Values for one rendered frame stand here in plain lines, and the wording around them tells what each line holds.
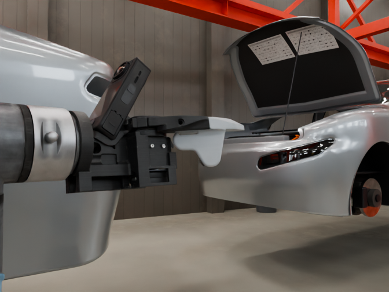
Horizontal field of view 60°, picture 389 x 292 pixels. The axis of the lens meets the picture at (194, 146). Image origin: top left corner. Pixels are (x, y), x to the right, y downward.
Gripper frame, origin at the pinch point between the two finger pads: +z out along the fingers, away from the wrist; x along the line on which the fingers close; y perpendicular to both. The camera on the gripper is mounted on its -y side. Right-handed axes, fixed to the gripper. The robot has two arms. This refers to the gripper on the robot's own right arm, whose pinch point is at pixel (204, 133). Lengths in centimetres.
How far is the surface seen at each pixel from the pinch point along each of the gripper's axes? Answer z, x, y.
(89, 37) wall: 222, -508, -279
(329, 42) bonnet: 253, -94, -111
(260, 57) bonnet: 258, -172, -127
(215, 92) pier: 459, -436, -188
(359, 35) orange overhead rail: 556, -177, -229
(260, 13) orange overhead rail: 347, -227, -231
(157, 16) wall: 348, -467, -338
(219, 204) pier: 469, -466, 42
